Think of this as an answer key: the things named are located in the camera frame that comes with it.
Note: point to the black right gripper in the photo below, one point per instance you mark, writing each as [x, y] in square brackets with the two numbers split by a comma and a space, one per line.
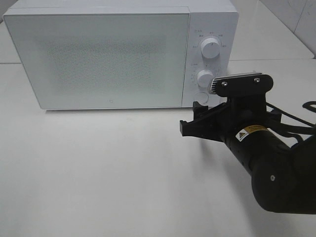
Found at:
[237, 112]

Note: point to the round white door button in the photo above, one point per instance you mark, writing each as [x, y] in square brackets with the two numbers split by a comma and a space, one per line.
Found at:
[201, 97]

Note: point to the white timer knob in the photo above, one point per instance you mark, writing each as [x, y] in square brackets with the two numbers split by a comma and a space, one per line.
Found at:
[204, 77]

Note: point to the white microwave door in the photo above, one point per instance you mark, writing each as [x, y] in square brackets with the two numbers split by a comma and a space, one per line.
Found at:
[103, 61]

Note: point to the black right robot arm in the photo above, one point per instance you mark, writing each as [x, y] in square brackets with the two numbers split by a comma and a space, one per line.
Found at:
[280, 158]

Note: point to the upper white power knob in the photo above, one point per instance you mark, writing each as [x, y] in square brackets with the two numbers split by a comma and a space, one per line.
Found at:
[210, 47]

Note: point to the white microwave oven body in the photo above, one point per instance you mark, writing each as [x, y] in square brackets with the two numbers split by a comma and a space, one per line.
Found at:
[217, 18]

